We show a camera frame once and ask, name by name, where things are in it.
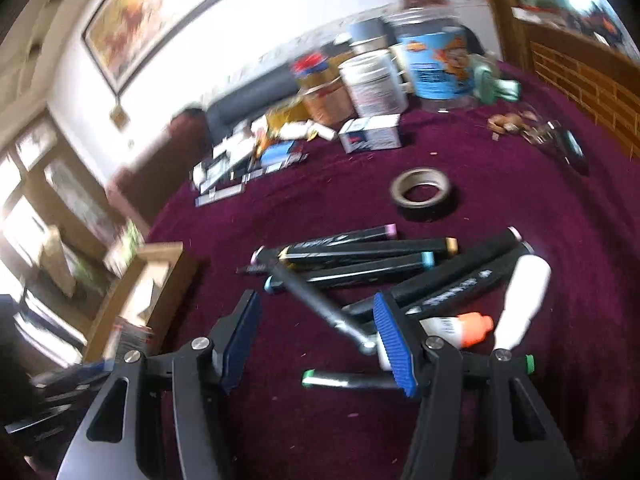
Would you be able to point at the grey round tin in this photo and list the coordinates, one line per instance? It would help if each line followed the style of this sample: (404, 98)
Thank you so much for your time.
(367, 35)

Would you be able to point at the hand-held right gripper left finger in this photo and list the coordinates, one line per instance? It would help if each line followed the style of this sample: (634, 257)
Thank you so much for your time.
(242, 340)

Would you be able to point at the thick black marker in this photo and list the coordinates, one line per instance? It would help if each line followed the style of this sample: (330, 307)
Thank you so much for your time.
(450, 272)
(480, 280)

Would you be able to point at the dark grey sofa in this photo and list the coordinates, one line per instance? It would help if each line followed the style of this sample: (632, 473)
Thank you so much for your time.
(250, 100)

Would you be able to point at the wooden partition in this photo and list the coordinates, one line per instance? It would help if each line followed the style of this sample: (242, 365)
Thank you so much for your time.
(575, 75)

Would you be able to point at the maroon tablecloth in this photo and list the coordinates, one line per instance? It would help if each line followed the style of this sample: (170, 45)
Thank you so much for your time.
(525, 200)

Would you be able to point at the jar with red blue lid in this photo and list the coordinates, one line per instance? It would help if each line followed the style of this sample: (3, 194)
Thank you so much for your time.
(312, 72)

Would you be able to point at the orange-capped white marker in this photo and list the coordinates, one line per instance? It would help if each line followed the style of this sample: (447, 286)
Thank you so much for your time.
(470, 329)

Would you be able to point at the framed painting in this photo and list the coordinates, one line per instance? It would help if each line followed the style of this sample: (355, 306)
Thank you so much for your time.
(170, 15)

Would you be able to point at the black marker with green caps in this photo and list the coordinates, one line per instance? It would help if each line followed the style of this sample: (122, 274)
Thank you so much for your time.
(350, 380)

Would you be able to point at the black marker with orange caps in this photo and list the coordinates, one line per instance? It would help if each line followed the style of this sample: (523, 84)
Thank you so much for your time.
(375, 249)

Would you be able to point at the black pen with metal tip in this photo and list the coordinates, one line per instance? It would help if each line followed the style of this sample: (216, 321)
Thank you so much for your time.
(320, 305)

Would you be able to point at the black marker with blue caps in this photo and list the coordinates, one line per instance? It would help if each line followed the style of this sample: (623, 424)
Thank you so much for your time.
(370, 266)

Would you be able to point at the cardboard box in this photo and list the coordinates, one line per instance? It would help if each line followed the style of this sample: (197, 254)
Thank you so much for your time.
(170, 270)

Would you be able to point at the brown wooden pieces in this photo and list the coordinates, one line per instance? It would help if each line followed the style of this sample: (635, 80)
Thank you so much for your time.
(505, 124)

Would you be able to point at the green tape dispenser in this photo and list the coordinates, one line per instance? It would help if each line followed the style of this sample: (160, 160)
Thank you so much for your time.
(492, 85)

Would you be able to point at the tape roll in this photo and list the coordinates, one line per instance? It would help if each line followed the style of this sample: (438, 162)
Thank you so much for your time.
(425, 210)

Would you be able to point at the black marker with pink caps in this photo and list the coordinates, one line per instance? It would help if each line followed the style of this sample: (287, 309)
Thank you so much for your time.
(350, 236)

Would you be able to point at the orange brown canister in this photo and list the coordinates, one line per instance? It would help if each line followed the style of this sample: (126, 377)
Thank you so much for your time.
(325, 107)

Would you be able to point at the bunch of keys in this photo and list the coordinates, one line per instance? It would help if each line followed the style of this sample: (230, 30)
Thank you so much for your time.
(537, 132)

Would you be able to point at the pile of stationery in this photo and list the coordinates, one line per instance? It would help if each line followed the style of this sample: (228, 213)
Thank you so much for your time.
(235, 165)

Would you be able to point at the black key fob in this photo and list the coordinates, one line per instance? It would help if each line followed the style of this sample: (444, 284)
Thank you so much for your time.
(572, 152)

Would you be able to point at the clear jar with red lid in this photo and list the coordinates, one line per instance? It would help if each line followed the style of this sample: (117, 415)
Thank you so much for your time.
(435, 65)

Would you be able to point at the brown chair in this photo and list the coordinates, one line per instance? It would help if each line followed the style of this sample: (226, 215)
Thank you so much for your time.
(155, 165)

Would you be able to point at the small wall plaque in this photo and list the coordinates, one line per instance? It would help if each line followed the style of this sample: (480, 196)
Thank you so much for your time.
(120, 117)

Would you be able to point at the green printed packet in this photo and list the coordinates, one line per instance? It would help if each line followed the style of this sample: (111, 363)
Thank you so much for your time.
(125, 247)

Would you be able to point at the white plastic jar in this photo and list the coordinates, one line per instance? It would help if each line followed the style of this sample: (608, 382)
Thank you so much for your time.
(372, 85)

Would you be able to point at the small white and blue box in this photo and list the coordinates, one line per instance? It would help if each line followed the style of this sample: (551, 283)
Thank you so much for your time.
(370, 135)

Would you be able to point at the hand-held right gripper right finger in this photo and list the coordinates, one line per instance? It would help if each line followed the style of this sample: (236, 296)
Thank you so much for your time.
(395, 340)

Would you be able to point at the shelf clutter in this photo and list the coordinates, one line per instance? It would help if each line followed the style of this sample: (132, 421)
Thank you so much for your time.
(565, 10)

